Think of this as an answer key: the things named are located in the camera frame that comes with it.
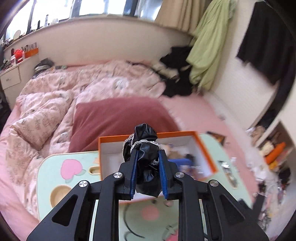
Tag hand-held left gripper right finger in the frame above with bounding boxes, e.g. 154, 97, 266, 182
158, 149, 270, 241

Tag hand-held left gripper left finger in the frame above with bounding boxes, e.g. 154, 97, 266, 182
26, 150, 139, 241

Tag orange cardboard box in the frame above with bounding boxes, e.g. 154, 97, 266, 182
98, 131, 218, 204

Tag black lace-trimmed scrunchie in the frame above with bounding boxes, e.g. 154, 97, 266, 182
122, 123, 162, 198

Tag green cartoon desktop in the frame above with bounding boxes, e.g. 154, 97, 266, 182
37, 133, 255, 241

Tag maroon pillow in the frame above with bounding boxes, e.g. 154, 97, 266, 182
69, 97, 178, 153

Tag pink bed sheet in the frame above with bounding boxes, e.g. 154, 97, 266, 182
0, 65, 259, 232

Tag pile of black clothes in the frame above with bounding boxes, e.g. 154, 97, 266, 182
153, 46, 195, 98

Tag beige crumpled garment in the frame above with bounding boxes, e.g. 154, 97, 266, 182
153, 62, 181, 80

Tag pink floral quilt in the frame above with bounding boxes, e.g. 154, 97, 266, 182
6, 60, 167, 153

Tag orange plush toy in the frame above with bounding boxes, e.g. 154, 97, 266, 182
265, 142, 287, 164

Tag white shelf unit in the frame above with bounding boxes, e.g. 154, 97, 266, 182
254, 116, 296, 181

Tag light green hanging garment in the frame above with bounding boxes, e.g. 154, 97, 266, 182
186, 0, 236, 91

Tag grey folded clothes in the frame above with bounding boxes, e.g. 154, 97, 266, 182
34, 58, 55, 73

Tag white drawer cabinet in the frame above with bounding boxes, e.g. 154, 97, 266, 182
0, 57, 40, 98

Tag orange storage tray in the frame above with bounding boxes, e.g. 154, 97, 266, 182
24, 47, 38, 58

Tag cream curtain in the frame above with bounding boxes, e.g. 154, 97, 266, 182
154, 0, 213, 35

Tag black hanging garment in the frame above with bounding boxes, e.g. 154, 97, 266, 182
236, 2, 294, 85

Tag red container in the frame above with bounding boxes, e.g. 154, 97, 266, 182
14, 49, 25, 62

